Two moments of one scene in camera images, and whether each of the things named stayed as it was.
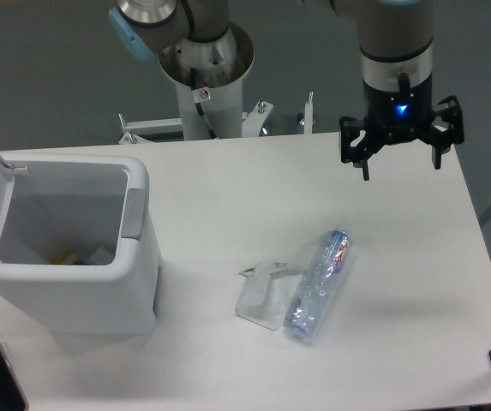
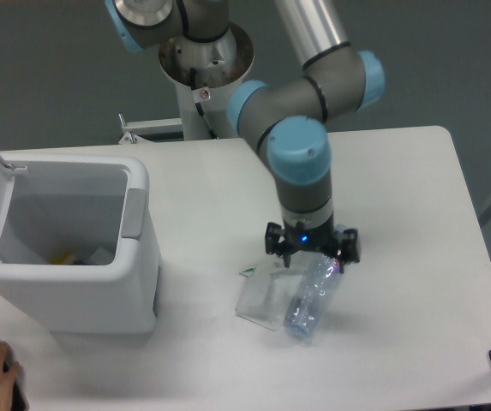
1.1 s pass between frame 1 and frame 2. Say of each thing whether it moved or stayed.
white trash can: stayed
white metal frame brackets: stayed
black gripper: moved
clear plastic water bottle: stayed
